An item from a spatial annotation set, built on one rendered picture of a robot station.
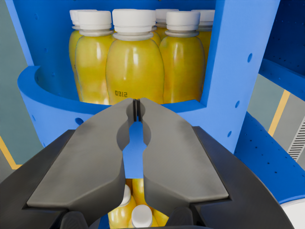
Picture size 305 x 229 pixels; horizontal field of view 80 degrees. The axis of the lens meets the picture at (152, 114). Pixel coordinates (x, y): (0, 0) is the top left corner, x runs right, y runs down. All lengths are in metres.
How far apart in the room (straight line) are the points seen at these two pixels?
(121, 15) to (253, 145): 0.76
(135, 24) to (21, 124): 1.79
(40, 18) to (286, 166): 0.79
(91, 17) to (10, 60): 1.46
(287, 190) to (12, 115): 1.85
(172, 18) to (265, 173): 0.65
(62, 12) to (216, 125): 0.28
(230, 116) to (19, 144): 2.01
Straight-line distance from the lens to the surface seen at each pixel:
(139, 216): 0.39
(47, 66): 0.31
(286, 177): 0.77
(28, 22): 0.29
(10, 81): 1.75
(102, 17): 0.24
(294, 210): 0.76
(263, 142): 0.88
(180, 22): 0.23
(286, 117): 2.04
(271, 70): 0.65
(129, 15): 0.19
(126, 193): 0.42
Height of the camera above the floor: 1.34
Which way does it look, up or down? 59 degrees down
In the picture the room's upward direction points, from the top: 175 degrees clockwise
